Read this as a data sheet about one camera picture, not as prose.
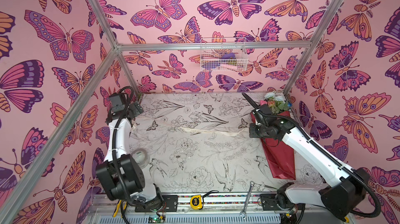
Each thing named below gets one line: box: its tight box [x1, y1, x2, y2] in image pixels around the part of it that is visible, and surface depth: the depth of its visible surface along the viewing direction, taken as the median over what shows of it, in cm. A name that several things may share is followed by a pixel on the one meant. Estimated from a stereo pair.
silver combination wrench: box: [239, 180, 255, 220], surface depth 76 cm
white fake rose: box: [264, 91, 290, 115], surface depth 108 cm
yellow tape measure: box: [190, 194, 203, 210], surface depth 74 cm
